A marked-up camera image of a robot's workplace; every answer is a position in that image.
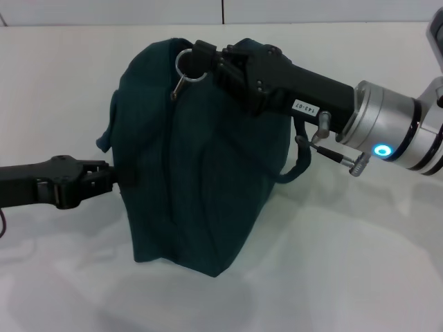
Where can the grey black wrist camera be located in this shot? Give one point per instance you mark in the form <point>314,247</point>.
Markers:
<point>436,41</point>

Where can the teal insulated lunch bag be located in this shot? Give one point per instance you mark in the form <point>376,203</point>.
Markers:
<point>194,180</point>

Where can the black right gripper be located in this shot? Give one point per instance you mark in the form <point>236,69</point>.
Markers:
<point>304,90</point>

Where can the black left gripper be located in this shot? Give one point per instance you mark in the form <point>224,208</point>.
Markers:
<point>31,183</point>

